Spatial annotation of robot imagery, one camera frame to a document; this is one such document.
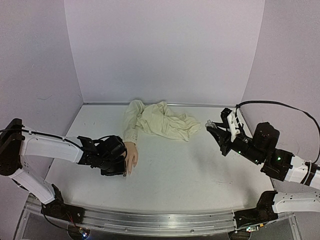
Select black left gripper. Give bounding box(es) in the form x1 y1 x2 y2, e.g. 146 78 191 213
98 156 128 178

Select clear glitter nail polish bottle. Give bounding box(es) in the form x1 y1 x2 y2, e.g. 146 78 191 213
205 119 217 129

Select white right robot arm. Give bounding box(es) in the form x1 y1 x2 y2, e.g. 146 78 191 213
205 121 320 219

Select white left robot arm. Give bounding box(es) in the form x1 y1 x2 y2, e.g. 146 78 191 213
0 118 128 219

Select mannequin hand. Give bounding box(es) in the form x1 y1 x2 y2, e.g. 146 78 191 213
124 141 139 175

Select cream cloth garment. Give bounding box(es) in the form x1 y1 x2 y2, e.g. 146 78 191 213
122 99 202 144

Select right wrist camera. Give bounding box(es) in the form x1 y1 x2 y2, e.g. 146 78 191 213
220 108 245 143

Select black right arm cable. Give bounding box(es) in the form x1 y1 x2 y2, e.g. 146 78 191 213
236 100 320 166

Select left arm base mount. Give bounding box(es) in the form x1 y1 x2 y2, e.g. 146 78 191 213
41 184 85 224

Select aluminium front rail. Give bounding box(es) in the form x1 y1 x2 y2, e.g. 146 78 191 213
14 199 301 240

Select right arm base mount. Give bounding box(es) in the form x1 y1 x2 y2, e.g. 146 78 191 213
233 190 279 229

